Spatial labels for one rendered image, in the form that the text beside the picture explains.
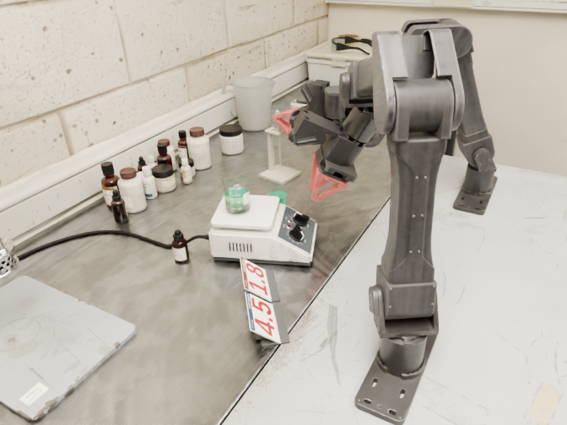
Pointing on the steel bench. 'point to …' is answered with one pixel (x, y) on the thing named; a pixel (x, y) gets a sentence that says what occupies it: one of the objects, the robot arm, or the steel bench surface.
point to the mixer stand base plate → (51, 344)
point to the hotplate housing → (257, 244)
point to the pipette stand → (273, 160)
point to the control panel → (293, 228)
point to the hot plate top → (265, 212)
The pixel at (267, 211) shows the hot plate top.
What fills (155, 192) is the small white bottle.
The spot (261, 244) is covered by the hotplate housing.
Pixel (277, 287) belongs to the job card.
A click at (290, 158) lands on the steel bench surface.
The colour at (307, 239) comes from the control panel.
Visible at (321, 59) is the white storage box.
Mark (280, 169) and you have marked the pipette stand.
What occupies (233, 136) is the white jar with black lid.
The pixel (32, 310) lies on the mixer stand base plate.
